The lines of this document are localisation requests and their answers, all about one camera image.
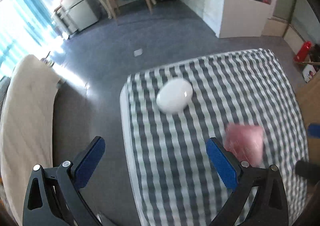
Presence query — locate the large cardboard box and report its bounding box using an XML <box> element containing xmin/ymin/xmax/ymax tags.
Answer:
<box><xmin>294</xmin><ymin>60</ymin><xmax>320</xmax><ymax>164</ymax></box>

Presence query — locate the red fire extinguisher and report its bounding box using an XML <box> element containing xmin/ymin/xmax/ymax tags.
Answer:
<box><xmin>293</xmin><ymin>41</ymin><xmax>312</xmax><ymax>62</ymax></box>

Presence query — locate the beige sofa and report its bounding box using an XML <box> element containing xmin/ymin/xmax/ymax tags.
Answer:
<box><xmin>1</xmin><ymin>55</ymin><xmax>60</xmax><ymax>225</ymax></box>

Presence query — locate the checkered tablecloth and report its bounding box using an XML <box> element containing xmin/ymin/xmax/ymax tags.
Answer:
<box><xmin>120</xmin><ymin>48</ymin><xmax>309</xmax><ymax>225</ymax></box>

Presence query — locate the white computer mouse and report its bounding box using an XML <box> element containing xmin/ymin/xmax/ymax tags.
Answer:
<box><xmin>156</xmin><ymin>78</ymin><xmax>193</xmax><ymax>114</ymax></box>

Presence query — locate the white mini fridge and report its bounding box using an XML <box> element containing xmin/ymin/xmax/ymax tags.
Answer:
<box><xmin>55</xmin><ymin>0</ymin><xmax>101</xmax><ymax>35</ymax></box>

